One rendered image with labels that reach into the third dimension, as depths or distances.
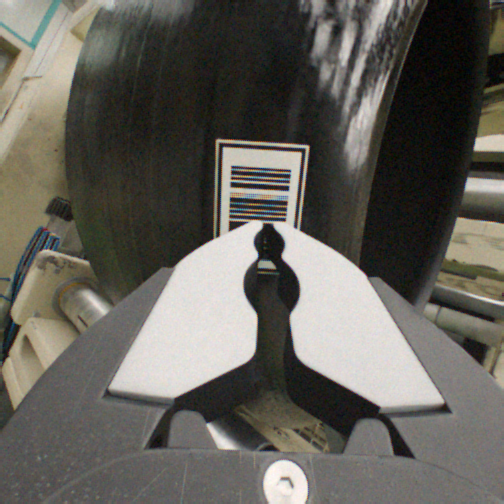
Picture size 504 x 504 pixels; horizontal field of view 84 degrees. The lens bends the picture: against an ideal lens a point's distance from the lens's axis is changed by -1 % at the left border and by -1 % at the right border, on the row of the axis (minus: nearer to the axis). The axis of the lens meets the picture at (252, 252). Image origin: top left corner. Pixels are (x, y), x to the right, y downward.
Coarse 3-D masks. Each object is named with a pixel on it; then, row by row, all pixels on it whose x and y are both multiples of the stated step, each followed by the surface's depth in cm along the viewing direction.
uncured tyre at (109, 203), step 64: (128, 0) 18; (192, 0) 13; (256, 0) 12; (320, 0) 12; (384, 0) 13; (448, 0) 34; (128, 64) 16; (192, 64) 13; (256, 64) 12; (320, 64) 12; (384, 64) 14; (448, 64) 41; (128, 128) 16; (192, 128) 13; (256, 128) 12; (320, 128) 12; (384, 128) 54; (448, 128) 46; (128, 192) 17; (192, 192) 14; (320, 192) 13; (384, 192) 58; (448, 192) 45; (128, 256) 19; (384, 256) 57; (256, 384) 18
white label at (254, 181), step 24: (216, 144) 12; (240, 144) 12; (264, 144) 12; (288, 144) 12; (216, 168) 13; (240, 168) 13; (264, 168) 13; (288, 168) 13; (216, 192) 13; (240, 192) 13; (264, 192) 13; (288, 192) 13; (216, 216) 13; (240, 216) 13; (264, 216) 13; (288, 216) 13; (264, 240) 13; (264, 264) 14
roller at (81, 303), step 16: (80, 288) 37; (64, 304) 36; (80, 304) 34; (96, 304) 33; (80, 320) 32; (96, 320) 31; (224, 416) 20; (240, 416) 21; (224, 432) 19; (240, 432) 19; (256, 432) 19; (224, 448) 18; (240, 448) 18; (256, 448) 18; (272, 448) 18
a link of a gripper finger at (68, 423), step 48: (144, 288) 8; (96, 336) 6; (48, 384) 5; (96, 384) 5; (0, 432) 4; (48, 432) 5; (96, 432) 5; (144, 432) 5; (0, 480) 4; (48, 480) 4
